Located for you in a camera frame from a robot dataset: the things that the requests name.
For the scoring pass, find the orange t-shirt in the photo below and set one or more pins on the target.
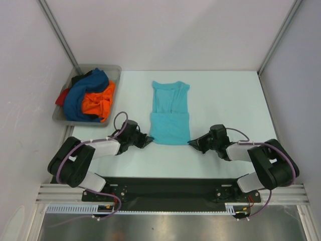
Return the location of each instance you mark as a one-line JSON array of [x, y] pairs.
[[100, 103]]

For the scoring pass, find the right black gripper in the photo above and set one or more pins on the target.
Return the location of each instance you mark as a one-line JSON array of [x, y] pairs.
[[202, 143]]

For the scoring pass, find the left aluminium corner post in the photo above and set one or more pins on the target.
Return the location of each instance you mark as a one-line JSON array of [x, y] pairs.
[[44, 6]]

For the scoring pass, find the red t-shirt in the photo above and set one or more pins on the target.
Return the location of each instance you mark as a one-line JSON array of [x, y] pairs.
[[61, 98]]

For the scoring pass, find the dark blue t-shirt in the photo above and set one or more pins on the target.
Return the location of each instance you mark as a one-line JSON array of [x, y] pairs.
[[72, 107]]

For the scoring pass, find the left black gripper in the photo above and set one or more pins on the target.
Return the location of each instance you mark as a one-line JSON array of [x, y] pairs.
[[144, 140]]

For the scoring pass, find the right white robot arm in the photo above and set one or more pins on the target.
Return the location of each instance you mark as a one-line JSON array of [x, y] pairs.
[[272, 164]]

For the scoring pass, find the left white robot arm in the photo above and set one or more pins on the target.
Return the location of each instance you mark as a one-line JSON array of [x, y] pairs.
[[71, 163]]

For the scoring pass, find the black t-shirt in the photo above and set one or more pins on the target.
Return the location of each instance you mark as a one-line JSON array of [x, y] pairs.
[[77, 78]]

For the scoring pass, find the aluminium corner post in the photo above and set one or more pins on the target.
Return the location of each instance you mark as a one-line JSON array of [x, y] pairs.
[[280, 34], [44, 6]]

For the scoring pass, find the light blue t-shirt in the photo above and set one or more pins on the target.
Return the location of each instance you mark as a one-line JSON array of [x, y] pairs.
[[170, 119]]

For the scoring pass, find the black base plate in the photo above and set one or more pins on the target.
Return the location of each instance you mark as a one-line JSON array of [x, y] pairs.
[[172, 194]]

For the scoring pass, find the white cable duct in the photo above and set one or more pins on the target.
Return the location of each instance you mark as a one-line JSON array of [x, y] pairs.
[[105, 209]]

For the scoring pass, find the right aluminium corner post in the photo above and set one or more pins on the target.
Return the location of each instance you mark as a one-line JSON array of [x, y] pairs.
[[280, 34]]

